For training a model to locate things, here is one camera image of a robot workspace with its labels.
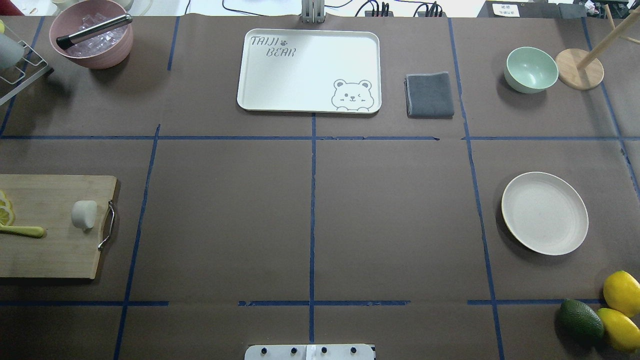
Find white round plate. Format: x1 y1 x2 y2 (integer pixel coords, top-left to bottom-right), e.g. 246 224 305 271
501 171 589 256

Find white bear serving tray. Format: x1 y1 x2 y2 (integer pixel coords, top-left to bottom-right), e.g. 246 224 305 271
237 28 382 114

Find white steamed bun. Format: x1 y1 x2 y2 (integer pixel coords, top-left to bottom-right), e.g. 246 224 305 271
71 200 98 231

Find grey folded cloth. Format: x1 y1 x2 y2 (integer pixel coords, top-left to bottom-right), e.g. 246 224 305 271
405 71 455 119

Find green bowl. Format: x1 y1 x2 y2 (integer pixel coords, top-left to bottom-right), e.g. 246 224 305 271
503 47 559 94

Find bamboo cutting board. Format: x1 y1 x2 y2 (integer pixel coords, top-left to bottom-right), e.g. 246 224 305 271
0 174 117 280

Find pink bowl with ice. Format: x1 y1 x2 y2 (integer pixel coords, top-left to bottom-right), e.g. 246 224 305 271
48 0 134 69

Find wooden mug tree stand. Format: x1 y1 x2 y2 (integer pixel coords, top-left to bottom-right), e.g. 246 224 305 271
555 9 640 91

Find yellow-green plastic knife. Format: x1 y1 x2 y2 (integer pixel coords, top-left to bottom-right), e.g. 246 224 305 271
0 224 46 239

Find steel ice tongs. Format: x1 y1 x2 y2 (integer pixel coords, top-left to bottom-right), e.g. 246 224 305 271
55 13 133 50

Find green avocado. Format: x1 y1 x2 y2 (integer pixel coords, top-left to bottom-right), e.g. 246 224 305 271
557 298 605 344

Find yellow lemon upper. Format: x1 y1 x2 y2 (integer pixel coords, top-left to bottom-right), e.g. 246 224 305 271
602 270 640 318

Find yellow lemon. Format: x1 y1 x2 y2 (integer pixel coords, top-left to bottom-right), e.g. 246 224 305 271
596 308 640 353
602 270 640 318

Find light blue cup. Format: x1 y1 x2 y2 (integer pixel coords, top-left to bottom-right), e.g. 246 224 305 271
0 33 25 69

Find yellow lemon lower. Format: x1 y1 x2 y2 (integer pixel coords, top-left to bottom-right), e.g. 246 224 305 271
596 308 640 353

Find metal camera pole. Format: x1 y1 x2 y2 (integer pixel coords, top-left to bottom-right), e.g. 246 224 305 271
301 0 326 24

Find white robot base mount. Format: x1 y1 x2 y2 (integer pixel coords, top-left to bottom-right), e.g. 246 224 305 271
244 343 377 360

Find wire cup rack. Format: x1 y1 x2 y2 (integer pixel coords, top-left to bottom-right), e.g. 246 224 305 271
0 19 54 106

